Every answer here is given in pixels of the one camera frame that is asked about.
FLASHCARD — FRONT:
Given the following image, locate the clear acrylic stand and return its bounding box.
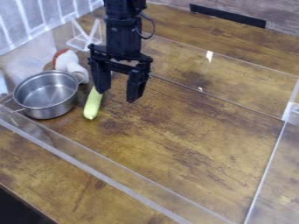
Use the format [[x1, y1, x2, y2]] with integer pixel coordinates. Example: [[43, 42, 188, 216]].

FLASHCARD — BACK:
[[66, 19, 102, 52]]

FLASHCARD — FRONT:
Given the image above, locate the clear acrylic right barrier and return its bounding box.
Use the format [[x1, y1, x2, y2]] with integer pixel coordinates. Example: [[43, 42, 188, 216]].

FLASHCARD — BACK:
[[244, 80, 299, 224]]

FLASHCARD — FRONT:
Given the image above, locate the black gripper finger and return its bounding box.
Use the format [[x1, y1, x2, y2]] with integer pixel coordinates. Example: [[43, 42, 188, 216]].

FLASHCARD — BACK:
[[89, 59, 110, 94], [125, 64, 149, 103]]

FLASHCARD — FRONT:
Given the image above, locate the clear acrylic front barrier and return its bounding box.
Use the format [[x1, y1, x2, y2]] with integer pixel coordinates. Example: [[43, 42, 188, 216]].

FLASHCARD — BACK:
[[0, 104, 233, 224]]

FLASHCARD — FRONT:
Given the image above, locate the black strip on table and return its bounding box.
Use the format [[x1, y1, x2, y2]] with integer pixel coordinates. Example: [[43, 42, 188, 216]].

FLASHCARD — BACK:
[[189, 3, 266, 28]]

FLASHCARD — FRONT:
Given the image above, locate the stainless steel pot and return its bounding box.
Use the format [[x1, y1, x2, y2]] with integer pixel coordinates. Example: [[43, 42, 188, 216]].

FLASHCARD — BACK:
[[1, 70, 83, 120]]

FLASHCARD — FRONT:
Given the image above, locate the clear acrylic barrier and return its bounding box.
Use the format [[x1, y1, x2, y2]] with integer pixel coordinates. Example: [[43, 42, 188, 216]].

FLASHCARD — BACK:
[[0, 104, 233, 224], [244, 80, 299, 224]]

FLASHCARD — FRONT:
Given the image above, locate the red and white toy mushroom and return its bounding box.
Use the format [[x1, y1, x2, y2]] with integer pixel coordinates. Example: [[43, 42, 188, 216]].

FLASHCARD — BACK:
[[51, 48, 89, 84]]

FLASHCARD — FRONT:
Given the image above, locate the green handled metal spoon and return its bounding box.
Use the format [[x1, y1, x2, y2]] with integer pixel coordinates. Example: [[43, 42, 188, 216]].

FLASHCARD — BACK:
[[82, 87, 102, 120]]

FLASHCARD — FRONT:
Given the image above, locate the black cable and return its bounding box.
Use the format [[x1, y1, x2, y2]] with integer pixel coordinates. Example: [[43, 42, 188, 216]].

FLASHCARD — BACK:
[[133, 11, 156, 40]]

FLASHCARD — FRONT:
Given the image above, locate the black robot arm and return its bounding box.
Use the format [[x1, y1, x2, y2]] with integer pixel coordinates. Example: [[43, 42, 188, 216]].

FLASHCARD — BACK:
[[87, 0, 153, 103]]

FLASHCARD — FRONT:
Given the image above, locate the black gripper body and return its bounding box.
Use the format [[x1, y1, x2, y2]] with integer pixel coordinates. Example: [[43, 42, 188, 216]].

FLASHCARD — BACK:
[[87, 44, 153, 77]]

